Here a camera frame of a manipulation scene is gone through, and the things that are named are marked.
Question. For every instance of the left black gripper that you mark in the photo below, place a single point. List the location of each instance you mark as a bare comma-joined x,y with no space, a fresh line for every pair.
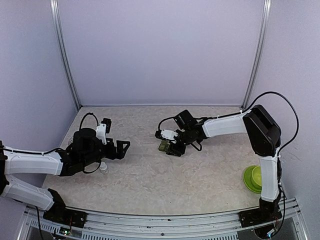
120,153

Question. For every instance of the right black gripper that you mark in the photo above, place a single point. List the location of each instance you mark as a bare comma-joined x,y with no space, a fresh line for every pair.
176,150

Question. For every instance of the green weekly pill organizer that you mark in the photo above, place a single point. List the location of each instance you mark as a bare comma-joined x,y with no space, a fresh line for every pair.
165,146

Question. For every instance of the white pill bottle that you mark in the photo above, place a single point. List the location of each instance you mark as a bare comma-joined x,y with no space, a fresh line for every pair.
103,168

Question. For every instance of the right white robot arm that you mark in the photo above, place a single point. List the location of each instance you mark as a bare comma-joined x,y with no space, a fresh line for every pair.
263,132

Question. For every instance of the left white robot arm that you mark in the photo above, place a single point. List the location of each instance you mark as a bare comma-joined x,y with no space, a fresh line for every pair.
88,146

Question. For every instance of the red patterned bowl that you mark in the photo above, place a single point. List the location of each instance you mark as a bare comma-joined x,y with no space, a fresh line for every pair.
70,142

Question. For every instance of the green plate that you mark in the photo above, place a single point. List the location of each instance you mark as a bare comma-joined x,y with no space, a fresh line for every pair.
247,180

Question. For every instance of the green bowl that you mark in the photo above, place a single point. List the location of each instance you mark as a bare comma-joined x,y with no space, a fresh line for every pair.
256,177

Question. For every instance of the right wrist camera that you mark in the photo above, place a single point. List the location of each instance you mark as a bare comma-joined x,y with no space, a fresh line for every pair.
167,135

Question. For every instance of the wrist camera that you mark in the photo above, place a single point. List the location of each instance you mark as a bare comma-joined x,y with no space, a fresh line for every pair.
102,129
167,135

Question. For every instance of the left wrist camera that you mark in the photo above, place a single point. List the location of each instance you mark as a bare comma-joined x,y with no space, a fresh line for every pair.
102,129

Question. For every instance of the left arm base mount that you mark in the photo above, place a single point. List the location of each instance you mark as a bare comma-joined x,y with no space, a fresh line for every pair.
58,213

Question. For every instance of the aluminium front rail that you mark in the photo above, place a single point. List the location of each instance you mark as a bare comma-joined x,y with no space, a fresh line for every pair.
113,226

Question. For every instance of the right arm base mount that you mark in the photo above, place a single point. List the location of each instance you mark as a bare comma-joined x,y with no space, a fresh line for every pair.
266,212

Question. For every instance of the right aluminium corner post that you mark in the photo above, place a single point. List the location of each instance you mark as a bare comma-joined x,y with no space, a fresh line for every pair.
258,52

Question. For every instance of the aluminium corner post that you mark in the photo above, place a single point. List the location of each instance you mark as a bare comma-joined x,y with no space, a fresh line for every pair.
54,5
258,52

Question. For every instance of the left aluminium corner post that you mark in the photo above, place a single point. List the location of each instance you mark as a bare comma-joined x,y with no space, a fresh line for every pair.
54,5

